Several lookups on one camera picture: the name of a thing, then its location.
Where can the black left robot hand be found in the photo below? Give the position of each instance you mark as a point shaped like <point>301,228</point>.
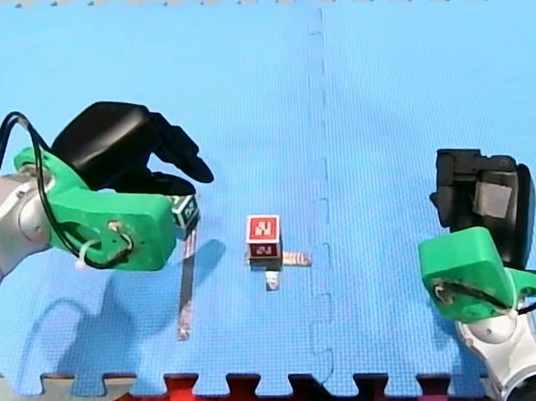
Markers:
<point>107,143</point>

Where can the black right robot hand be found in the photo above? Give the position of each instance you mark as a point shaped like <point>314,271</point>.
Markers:
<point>488,198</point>

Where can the green cube white marks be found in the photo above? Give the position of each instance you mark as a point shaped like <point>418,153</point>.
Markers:
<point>185,211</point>

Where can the red cube white marks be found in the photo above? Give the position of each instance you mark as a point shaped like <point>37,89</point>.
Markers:
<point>264,236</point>

